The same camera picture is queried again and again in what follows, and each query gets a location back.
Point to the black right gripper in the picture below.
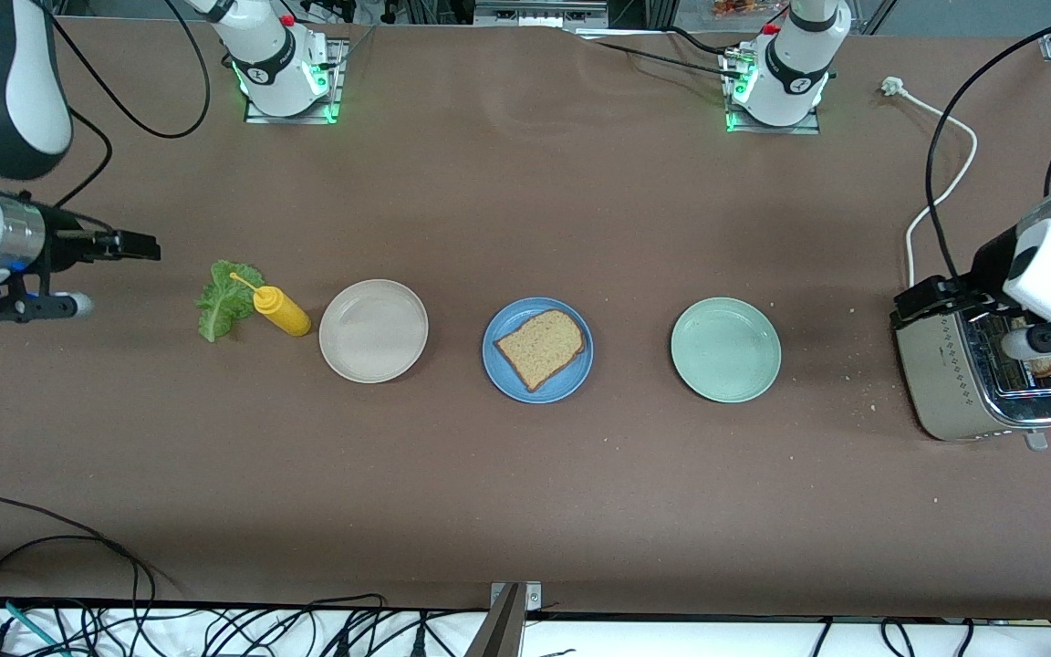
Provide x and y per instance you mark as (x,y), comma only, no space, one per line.
(63,239)

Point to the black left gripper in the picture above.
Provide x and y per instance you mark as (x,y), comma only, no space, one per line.
(991,262)

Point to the green lettuce leaf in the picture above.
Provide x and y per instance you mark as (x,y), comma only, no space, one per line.
(220,310)

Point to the brown toast bread slice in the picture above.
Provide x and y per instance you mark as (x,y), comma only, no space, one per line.
(1050,367)
(539,349)

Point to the yellow squeeze bottle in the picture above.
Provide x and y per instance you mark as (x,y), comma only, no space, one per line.
(284,312)

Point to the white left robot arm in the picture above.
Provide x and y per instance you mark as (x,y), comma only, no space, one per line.
(790,73)

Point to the green round plate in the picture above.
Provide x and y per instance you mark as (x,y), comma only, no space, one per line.
(726,349)

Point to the beige round plate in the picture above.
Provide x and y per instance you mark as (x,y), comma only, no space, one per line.
(373,330)

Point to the blue round plate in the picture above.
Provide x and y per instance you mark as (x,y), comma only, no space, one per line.
(512,383)

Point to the silver two-slot toaster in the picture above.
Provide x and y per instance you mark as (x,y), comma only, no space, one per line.
(941,383)

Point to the orange snack package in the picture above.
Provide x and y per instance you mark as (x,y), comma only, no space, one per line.
(735,7)

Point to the white surface panel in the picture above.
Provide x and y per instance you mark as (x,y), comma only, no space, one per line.
(671,639)

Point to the grey metal box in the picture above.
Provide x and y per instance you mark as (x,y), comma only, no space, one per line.
(539,14)

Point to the grey metal bar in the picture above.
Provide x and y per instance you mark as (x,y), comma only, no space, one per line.
(498,630)

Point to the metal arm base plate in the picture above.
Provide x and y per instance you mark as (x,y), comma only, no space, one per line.
(776,130)
(337,82)

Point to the small metal table bracket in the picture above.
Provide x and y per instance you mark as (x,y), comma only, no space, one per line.
(533,595)

